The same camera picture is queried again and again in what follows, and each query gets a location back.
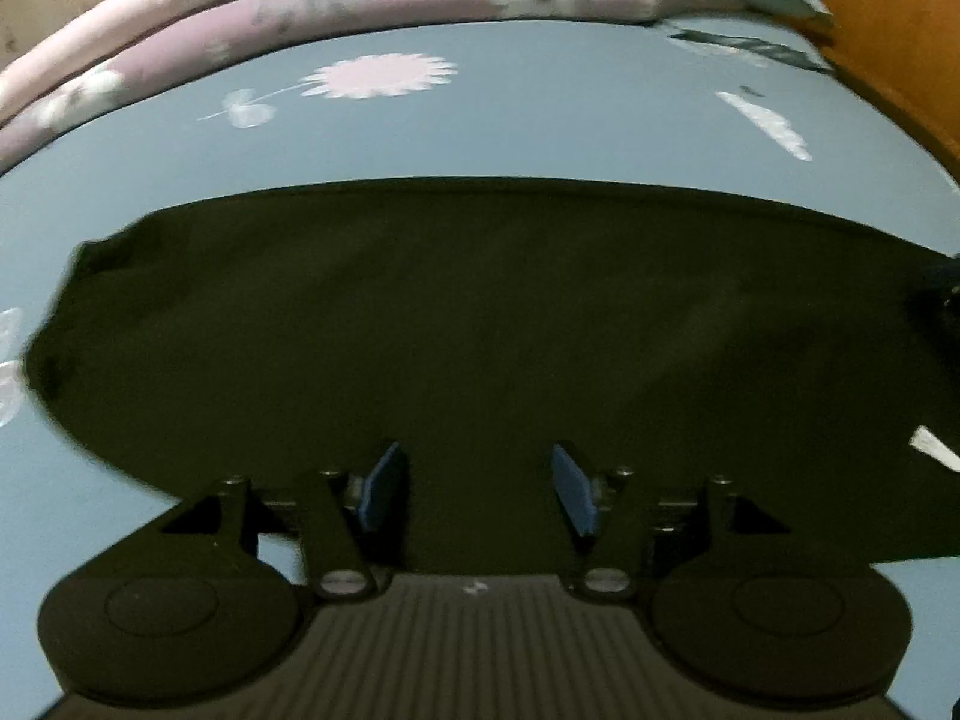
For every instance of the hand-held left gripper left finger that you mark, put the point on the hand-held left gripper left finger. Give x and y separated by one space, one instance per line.
382 487

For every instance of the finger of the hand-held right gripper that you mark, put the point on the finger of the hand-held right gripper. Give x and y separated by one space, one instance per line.
946 281

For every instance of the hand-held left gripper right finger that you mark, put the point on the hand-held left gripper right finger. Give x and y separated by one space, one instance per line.
574 487

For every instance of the black pants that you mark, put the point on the black pants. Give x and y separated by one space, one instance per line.
487 330

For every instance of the wooden headboard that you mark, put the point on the wooden headboard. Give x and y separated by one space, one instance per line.
892 22

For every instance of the flat teal pillow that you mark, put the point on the flat teal pillow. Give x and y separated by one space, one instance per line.
757 49

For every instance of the bed with blue floral sheet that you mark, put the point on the bed with blue floral sheet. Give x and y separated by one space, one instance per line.
525 135

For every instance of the purple floral quilt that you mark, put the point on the purple floral quilt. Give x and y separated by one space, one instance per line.
337 7

